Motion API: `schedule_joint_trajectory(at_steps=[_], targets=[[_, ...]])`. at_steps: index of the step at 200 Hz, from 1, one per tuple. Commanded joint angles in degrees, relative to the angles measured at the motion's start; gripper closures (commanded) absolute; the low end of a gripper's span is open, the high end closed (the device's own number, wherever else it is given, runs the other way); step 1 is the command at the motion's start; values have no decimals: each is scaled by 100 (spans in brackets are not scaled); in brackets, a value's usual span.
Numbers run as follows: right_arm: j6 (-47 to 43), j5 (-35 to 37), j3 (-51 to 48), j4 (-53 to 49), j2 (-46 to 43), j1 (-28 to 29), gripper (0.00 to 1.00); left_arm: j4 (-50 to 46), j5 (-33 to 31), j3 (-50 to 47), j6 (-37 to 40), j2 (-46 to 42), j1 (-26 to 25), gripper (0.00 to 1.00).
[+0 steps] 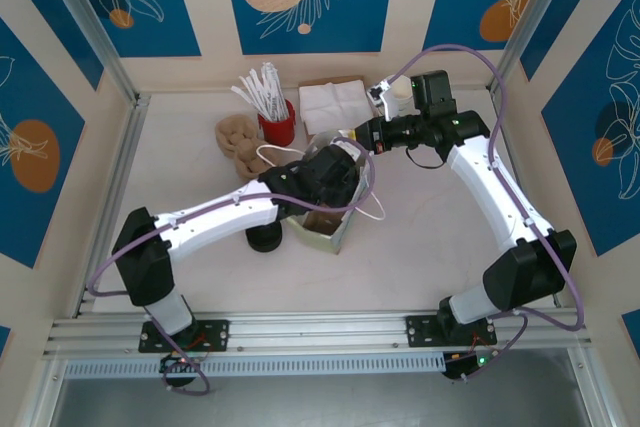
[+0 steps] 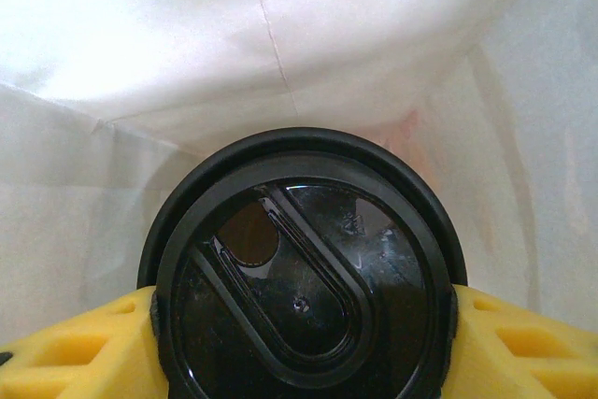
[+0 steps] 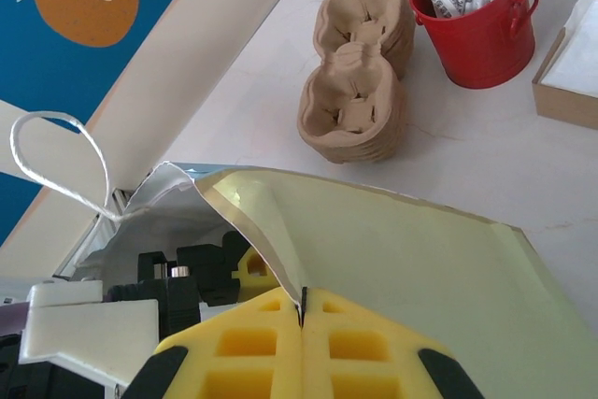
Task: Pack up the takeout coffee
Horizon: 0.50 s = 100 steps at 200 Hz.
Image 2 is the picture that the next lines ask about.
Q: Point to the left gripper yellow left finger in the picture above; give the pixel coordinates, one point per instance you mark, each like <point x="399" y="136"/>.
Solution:
<point x="70" y="361"/>

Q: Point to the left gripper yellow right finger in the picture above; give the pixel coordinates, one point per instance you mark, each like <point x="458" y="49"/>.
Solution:
<point x="528" y="361"/>

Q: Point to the yellow-green paper takeout bag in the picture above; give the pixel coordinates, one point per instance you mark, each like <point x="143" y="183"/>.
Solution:
<point x="187" y="44"/>

